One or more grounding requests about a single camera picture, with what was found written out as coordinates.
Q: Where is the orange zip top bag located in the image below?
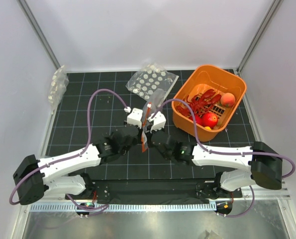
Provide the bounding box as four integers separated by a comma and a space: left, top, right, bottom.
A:
141, 89, 166, 152

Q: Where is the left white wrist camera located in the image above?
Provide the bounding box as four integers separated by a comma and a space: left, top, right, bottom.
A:
127, 108, 143, 128

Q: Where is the red toy apple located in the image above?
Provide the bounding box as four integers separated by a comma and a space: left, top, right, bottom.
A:
201, 112, 218, 128

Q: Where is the toy peach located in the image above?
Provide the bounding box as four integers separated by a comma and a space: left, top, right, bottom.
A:
220, 93, 236, 108

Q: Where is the orange plastic basket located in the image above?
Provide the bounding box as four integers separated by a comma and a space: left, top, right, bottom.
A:
174, 65, 247, 142

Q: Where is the clear bag at wall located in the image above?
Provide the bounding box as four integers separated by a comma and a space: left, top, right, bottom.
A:
48, 65, 69, 114

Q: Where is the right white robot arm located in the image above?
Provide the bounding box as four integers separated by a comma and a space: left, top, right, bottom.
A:
148, 130, 283, 197

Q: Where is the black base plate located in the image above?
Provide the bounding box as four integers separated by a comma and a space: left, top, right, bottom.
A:
71, 179, 242, 205

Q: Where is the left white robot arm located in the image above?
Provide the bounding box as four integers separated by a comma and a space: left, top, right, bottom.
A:
9, 122, 142, 205

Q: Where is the small red toy fruit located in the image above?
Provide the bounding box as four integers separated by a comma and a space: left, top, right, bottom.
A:
195, 115, 203, 126

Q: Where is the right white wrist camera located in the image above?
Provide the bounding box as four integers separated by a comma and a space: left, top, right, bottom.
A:
148, 112, 166, 132

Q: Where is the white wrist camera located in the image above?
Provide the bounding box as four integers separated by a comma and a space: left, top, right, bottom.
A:
148, 112, 166, 132
127, 108, 143, 128

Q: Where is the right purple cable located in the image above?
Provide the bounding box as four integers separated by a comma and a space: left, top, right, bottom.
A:
151, 99, 296, 219

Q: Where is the white dotted zip bag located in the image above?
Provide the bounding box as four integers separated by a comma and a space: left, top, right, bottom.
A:
125, 63, 179, 101

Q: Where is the slotted cable duct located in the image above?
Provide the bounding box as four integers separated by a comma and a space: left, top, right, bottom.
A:
29, 201, 216, 212

